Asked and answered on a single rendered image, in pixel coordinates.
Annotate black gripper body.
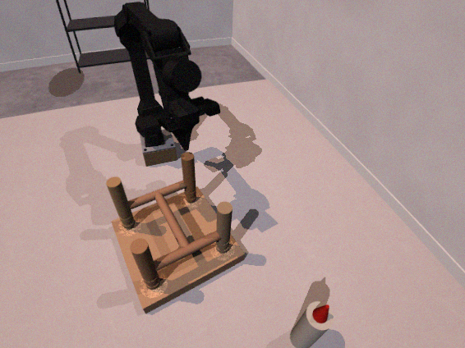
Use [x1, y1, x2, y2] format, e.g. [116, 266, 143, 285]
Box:
[135, 88, 220, 137]

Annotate grey cylinder with red cone tip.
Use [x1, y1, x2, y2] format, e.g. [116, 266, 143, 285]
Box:
[290, 301, 334, 348]

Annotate brown wooden stool seat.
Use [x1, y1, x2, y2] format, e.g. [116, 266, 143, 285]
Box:
[111, 186, 245, 314]

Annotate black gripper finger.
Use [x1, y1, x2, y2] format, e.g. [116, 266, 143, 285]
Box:
[162, 126, 187, 151]
[182, 124, 196, 150]

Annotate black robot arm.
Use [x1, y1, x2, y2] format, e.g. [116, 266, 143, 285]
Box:
[114, 2, 207, 128]

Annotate brown wooden stool legs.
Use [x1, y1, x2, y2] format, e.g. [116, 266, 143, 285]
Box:
[106, 152, 233, 290]

